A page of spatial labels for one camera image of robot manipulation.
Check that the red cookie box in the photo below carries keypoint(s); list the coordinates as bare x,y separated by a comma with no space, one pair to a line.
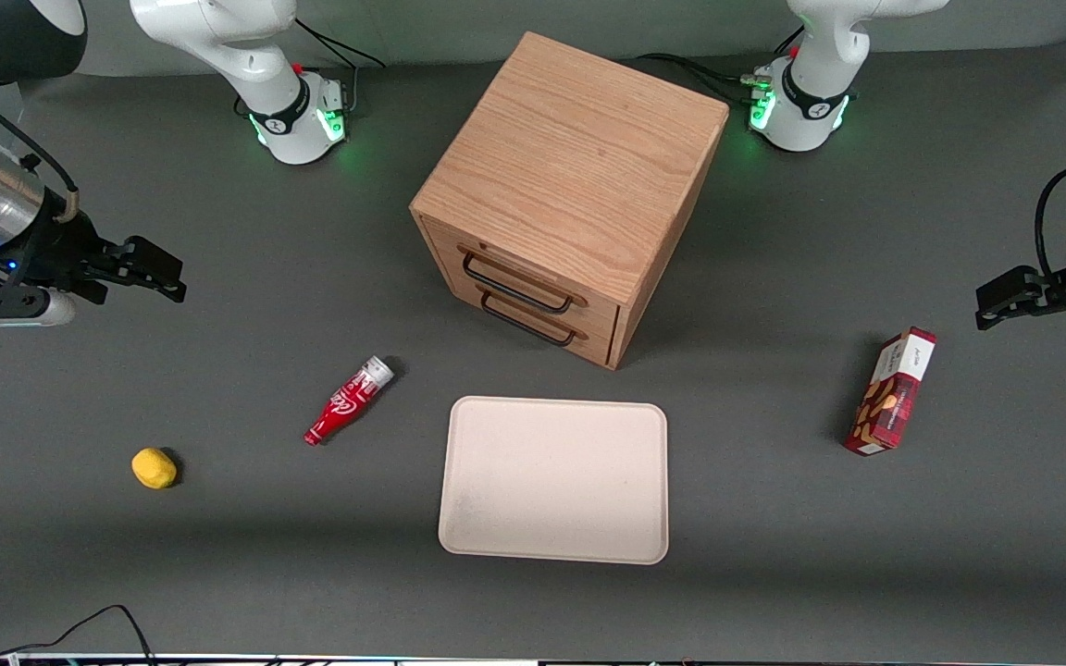
892,393

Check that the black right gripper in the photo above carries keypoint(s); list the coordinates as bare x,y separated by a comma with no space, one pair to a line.
59,246

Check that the red plastic bottle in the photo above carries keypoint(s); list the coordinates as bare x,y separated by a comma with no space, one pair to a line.
348,405

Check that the yellow lemon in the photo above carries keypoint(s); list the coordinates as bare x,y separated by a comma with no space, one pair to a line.
154,468

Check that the wooden drawer cabinet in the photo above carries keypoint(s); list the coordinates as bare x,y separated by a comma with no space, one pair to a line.
570,157

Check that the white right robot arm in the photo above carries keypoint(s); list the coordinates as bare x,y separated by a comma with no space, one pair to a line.
251,65

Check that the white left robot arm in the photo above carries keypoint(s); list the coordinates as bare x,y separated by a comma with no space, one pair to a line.
820,74

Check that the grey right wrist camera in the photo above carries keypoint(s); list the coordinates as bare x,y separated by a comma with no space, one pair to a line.
24,307

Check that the beige rectangular tray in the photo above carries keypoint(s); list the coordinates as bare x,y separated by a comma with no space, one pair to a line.
553,481

